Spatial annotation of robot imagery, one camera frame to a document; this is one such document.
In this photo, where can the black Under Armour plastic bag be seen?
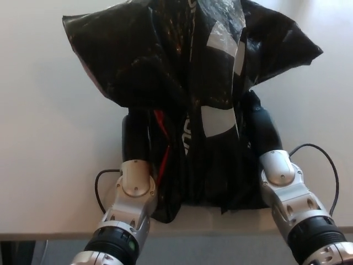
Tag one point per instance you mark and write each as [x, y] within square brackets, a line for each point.
[176, 71]

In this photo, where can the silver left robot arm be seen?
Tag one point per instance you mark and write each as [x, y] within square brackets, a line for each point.
[124, 204]

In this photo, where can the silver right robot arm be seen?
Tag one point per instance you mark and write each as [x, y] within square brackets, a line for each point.
[298, 198]

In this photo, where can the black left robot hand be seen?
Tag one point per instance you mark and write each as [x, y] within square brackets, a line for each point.
[135, 138]

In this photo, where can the dark object under desk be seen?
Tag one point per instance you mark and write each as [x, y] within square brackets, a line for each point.
[16, 252]

